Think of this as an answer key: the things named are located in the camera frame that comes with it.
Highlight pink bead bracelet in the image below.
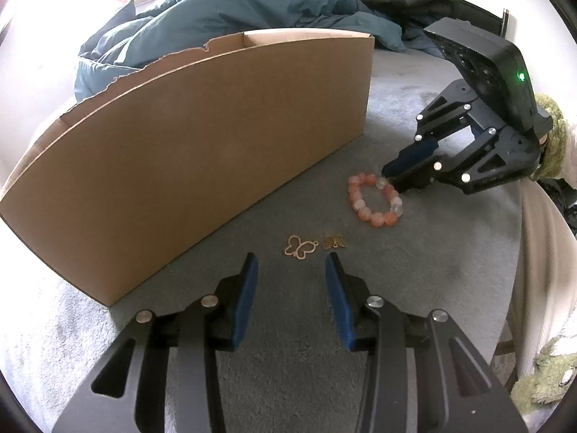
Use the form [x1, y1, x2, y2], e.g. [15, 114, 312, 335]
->
[346, 171, 405, 228]

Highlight white fluffy sleeve right forearm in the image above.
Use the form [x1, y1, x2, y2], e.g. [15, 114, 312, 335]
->
[532, 94, 567, 181]

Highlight grey bed blanket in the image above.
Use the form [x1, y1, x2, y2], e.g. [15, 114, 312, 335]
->
[1, 51, 521, 432]

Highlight small gold butterfly charm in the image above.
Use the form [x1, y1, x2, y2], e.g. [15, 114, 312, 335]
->
[323, 233, 348, 250]

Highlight gold butterfly outline charm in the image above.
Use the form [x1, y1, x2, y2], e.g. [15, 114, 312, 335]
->
[283, 235, 319, 261]

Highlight brown cardboard box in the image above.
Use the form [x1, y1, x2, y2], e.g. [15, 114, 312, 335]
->
[1, 29, 375, 306]

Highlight teal duvet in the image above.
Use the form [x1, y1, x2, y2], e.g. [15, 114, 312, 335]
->
[74, 0, 441, 102]

